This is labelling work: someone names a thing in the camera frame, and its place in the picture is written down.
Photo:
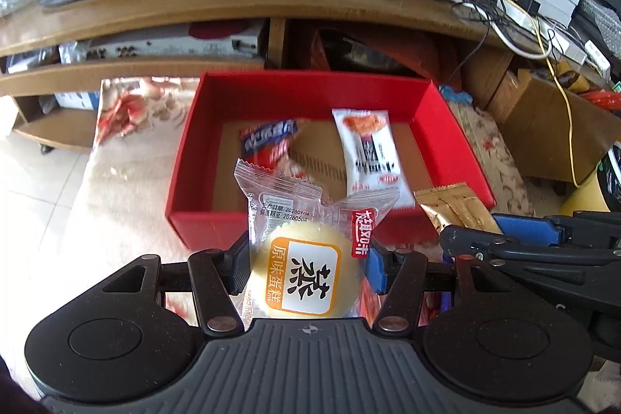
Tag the silver set-top device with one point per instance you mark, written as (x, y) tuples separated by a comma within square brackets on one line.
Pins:
[(160, 48)]

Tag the red blue snack packet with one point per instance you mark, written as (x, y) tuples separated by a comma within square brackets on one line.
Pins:
[(267, 140)]

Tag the wooden TV stand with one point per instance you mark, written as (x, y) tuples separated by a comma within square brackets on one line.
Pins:
[(242, 1)]

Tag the blue white box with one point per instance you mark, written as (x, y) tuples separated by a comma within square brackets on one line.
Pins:
[(77, 99)]

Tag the clear-wrapped yellow cake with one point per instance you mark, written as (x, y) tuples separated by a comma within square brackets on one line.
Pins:
[(301, 278)]

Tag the brown cardboard box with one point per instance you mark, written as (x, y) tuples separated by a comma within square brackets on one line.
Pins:
[(543, 128)]

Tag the yellow stool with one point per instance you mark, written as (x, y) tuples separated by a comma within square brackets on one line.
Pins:
[(589, 198)]

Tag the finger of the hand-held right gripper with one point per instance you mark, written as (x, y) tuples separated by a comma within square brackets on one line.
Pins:
[(465, 242), (524, 228)]

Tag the dark red bag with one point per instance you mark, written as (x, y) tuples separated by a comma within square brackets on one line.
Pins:
[(339, 55)]

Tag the red cardboard box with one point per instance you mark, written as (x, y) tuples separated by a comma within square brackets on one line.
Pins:
[(310, 96)]

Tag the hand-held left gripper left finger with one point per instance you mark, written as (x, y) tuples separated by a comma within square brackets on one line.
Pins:
[(238, 268)]

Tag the gold snack packet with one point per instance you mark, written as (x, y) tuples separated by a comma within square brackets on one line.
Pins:
[(456, 205)]

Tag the white snack packet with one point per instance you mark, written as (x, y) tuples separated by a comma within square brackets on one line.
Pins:
[(373, 152)]

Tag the blue cloth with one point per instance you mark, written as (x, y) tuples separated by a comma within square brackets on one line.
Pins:
[(453, 95)]

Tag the floral blanket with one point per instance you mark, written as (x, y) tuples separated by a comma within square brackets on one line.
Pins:
[(145, 103)]

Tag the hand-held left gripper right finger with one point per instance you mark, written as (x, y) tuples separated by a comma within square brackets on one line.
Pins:
[(376, 268)]

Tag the white power strip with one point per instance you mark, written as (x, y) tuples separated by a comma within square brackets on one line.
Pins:
[(572, 45)]

